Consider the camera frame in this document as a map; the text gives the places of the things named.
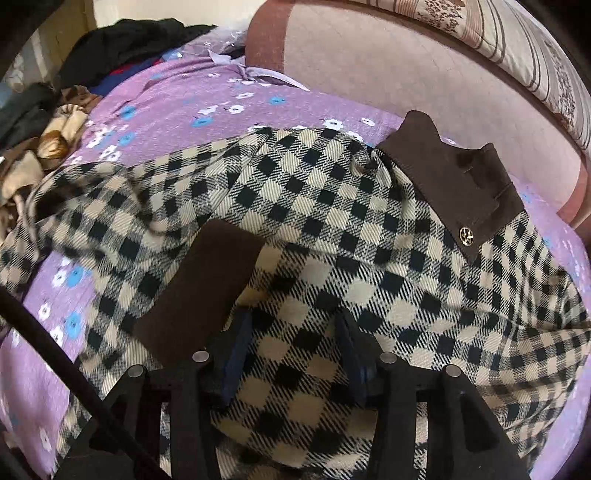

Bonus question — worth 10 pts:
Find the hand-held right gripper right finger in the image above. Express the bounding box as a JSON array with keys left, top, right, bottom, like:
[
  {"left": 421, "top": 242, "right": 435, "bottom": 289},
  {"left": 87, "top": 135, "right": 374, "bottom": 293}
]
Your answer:
[{"left": 335, "top": 307, "right": 533, "bottom": 480}]

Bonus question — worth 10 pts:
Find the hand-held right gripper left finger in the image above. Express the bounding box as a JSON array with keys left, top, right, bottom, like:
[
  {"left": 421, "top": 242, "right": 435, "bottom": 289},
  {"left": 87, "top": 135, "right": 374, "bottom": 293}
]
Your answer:
[{"left": 55, "top": 310, "right": 254, "bottom": 480}]

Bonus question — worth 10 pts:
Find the black beige checked jacket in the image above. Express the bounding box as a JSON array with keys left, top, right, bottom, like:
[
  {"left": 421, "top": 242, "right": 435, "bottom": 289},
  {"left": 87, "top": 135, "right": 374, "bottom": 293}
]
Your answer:
[{"left": 0, "top": 111, "right": 591, "bottom": 480}]

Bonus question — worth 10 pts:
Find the black clothes pile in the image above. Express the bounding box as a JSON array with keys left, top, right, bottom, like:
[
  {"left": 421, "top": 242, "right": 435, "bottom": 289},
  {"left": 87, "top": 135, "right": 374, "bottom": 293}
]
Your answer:
[{"left": 58, "top": 18, "right": 218, "bottom": 88}]

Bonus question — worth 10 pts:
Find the purple floral bedsheet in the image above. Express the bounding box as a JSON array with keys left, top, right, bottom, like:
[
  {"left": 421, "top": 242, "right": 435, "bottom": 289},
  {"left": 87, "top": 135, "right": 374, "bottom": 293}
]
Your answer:
[{"left": 0, "top": 34, "right": 591, "bottom": 480}]

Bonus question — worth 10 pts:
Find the brown beige blanket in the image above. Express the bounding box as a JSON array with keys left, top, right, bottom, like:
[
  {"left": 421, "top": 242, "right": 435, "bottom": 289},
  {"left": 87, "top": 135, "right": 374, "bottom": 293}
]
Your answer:
[{"left": 0, "top": 85, "right": 103, "bottom": 220}]

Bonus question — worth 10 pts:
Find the blue garment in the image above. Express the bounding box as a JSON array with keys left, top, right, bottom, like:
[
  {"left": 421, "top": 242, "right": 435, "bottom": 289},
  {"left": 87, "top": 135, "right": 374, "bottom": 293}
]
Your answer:
[{"left": 90, "top": 55, "right": 169, "bottom": 99}]

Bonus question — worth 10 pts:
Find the pink padded headboard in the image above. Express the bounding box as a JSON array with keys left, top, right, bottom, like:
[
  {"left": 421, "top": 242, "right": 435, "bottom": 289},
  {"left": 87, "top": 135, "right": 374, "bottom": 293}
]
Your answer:
[{"left": 245, "top": 0, "right": 591, "bottom": 232}]

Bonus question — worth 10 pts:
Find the dark cloth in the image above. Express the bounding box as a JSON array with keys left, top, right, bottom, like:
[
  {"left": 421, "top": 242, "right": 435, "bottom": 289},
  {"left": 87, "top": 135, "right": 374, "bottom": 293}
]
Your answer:
[{"left": 0, "top": 83, "right": 61, "bottom": 149}]

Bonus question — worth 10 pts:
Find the striped floral pillow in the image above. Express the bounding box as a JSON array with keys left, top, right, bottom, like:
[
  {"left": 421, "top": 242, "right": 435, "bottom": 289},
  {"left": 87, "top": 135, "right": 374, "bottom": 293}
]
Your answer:
[{"left": 397, "top": 0, "right": 591, "bottom": 160}]

